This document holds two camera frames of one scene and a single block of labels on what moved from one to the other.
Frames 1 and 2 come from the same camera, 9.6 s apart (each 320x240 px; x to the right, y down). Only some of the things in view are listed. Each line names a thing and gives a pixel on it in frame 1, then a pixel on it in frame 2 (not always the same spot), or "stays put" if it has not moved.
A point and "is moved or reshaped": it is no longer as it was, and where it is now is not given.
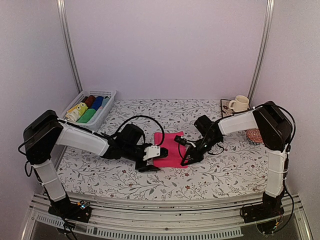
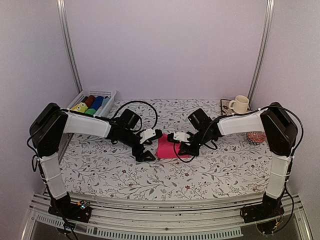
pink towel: x=176 y=151 is moved or reshaped
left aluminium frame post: x=66 y=41 stays put
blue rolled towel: x=97 y=103 stays put
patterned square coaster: x=226 y=111 stays put
